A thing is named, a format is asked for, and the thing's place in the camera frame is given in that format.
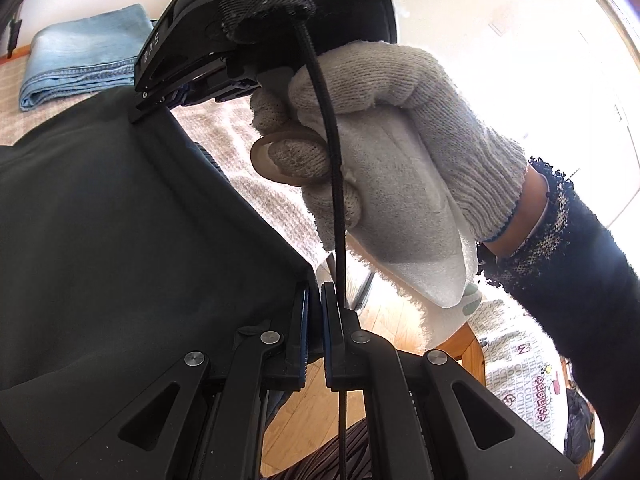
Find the dark grey pants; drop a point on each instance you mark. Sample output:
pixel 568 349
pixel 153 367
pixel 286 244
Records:
pixel 125 235

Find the person's right forearm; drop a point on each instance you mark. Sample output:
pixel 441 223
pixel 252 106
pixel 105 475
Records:
pixel 575 260

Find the beige checked bed blanket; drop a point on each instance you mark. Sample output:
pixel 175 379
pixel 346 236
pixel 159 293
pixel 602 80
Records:
pixel 225 140

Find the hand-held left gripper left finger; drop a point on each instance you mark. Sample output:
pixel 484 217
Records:
pixel 303 330

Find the brown striped cloth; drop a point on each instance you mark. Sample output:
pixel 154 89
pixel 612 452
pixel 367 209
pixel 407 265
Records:
pixel 320 452

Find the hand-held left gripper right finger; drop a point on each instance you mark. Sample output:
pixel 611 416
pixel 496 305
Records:
pixel 328 330

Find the black plastic bag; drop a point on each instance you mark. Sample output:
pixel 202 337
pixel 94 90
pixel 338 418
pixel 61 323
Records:
pixel 582 425

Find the person's right hand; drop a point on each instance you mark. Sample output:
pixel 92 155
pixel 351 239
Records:
pixel 425 110

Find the folded blue jeans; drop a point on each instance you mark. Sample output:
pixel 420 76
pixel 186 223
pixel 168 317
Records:
pixel 85 55

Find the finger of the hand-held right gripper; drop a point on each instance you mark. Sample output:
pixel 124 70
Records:
pixel 225 89
pixel 160 107

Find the wooden bed frame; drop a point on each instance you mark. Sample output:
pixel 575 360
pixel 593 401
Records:
pixel 460 355

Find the white printed cloth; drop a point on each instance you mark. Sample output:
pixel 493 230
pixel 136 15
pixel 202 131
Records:
pixel 525 360

